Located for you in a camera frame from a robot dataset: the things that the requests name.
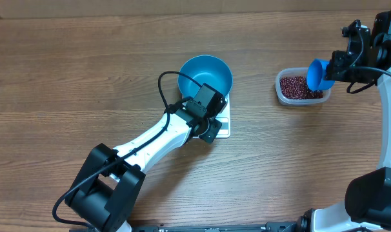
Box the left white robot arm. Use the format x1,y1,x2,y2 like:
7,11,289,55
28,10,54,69
63,84,227,231

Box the blue metal bowl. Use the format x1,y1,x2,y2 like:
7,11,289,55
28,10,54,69
179,55,233,98

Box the blue plastic measuring scoop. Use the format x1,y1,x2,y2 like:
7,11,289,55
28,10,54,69
306,59,335,92

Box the white digital kitchen scale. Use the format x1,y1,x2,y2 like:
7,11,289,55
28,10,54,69
174,91,230,139

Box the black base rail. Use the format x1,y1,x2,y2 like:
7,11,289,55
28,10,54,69
69,221,303,232

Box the clear plastic food container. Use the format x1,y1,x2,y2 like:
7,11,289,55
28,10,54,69
275,68,331,106

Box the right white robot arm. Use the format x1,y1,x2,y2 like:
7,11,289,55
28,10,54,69
296,10,391,231

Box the red beans in container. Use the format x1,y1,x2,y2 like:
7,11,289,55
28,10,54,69
279,76,323,100

